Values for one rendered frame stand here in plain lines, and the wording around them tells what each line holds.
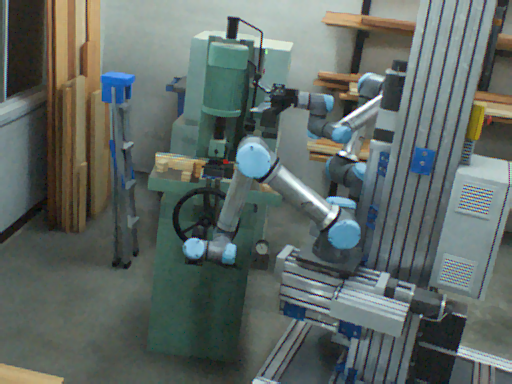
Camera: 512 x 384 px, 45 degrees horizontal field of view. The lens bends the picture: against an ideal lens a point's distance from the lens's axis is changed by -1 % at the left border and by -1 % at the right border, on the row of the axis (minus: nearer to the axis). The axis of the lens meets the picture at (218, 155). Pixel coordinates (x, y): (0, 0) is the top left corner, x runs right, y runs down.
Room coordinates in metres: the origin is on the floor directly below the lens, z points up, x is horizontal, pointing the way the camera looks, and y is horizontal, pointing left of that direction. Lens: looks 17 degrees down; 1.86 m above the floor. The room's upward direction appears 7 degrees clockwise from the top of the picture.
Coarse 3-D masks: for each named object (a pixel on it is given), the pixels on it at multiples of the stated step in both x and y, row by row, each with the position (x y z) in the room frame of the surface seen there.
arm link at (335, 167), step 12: (360, 84) 2.89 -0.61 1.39; (372, 84) 2.84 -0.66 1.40; (360, 96) 2.86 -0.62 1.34; (372, 96) 2.83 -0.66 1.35; (360, 132) 2.81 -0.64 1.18; (348, 144) 2.81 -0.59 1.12; (360, 144) 2.81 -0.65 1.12; (336, 156) 2.81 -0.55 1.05; (348, 156) 2.78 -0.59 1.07; (336, 168) 2.78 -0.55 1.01; (336, 180) 2.77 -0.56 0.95
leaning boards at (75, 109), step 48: (48, 0) 3.85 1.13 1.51; (96, 0) 4.62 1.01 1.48; (48, 48) 3.84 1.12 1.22; (96, 48) 4.62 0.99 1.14; (48, 96) 3.84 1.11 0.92; (96, 96) 4.13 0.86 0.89; (48, 144) 3.84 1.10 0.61; (96, 144) 4.13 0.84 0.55; (48, 192) 3.90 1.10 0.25; (96, 192) 4.13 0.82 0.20
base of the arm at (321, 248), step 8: (320, 232) 2.24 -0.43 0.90; (320, 240) 2.23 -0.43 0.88; (312, 248) 2.24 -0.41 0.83; (320, 248) 2.20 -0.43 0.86; (328, 248) 2.19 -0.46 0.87; (336, 248) 2.18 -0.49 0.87; (320, 256) 2.19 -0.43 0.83; (328, 256) 2.18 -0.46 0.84; (336, 256) 2.18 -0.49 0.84; (344, 256) 2.19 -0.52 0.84
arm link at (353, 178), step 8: (352, 168) 2.73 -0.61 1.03; (360, 168) 2.69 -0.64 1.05; (344, 176) 2.73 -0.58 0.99; (352, 176) 2.69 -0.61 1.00; (360, 176) 2.66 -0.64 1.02; (344, 184) 2.73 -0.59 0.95; (352, 184) 2.68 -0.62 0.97; (360, 184) 2.66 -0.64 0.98; (352, 192) 2.68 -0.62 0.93; (360, 192) 2.65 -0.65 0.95
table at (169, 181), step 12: (156, 168) 2.77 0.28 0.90; (168, 168) 2.79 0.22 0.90; (156, 180) 2.64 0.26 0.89; (168, 180) 2.64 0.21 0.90; (180, 180) 2.65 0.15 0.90; (192, 180) 2.67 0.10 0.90; (252, 180) 2.77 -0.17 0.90; (180, 192) 2.64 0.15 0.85; (252, 192) 2.63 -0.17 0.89; (264, 192) 2.63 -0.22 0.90; (264, 204) 2.63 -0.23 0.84; (276, 204) 2.62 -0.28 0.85
